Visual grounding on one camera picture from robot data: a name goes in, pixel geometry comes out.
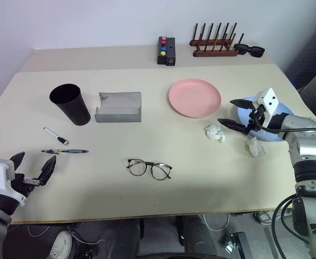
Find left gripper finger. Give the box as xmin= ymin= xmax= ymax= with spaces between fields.
xmin=37 ymin=155 xmax=57 ymax=187
xmin=10 ymin=152 xmax=25 ymax=173

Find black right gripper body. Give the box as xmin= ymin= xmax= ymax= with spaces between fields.
xmin=245 ymin=104 xmax=266 ymax=135

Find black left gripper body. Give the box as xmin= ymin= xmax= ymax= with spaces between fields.
xmin=11 ymin=172 xmax=42 ymax=202

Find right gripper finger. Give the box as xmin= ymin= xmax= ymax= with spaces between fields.
xmin=230 ymin=99 xmax=256 ymax=110
xmin=217 ymin=118 xmax=249 ymax=134

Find dark ballpoint pen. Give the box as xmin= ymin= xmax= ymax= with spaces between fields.
xmin=41 ymin=148 xmax=90 ymax=155

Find white marker with black cap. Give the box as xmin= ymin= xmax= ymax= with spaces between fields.
xmin=43 ymin=127 xmax=70 ymax=146

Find pink round plate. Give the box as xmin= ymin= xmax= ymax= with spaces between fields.
xmin=168 ymin=78 xmax=222 ymax=119

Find thin dark-framed glasses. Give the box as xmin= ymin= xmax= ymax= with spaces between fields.
xmin=125 ymin=158 xmax=173 ymax=181

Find light blue round plate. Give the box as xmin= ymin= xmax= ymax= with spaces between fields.
xmin=237 ymin=94 xmax=295 ymax=142

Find black sunglasses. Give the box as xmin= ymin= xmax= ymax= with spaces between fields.
xmin=233 ymin=43 xmax=266 ymax=58

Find dark wooden peg rack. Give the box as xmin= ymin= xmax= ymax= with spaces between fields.
xmin=189 ymin=23 xmax=245 ymax=58

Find black plastic cup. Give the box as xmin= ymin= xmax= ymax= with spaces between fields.
xmin=49 ymin=83 xmax=91 ymax=127

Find white shoe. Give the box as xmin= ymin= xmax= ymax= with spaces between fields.
xmin=48 ymin=230 xmax=73 ymax=259

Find black rectangular box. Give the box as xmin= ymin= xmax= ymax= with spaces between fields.
xmin=165 ymin=37 xmax=177 ymax=67

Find black box with coloured buttons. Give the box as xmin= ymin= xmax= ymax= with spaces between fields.
xmin=157 ymin=36 xmax=169 ymax=65

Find grey white sneaker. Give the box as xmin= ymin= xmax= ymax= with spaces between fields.
xmin=254 ymin=210 xmax=274 ymax=225

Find dark rounded shape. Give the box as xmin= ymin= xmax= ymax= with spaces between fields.
xmin=178 ymin=214 xmax=223 ymax=259
xmin=105 ymin=217 xmax=144 ymax=259

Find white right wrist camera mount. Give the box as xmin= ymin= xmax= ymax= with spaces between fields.
xmin=254 ymin=87 xmax=280 ymax=127

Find white floor cable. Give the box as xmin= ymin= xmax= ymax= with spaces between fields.
xmin=202 ymin=213 xmax=231 ymax=231

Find black metal floor bracket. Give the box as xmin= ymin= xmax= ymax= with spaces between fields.
xmin=224 ymin=231 xmax=252 ymax=259

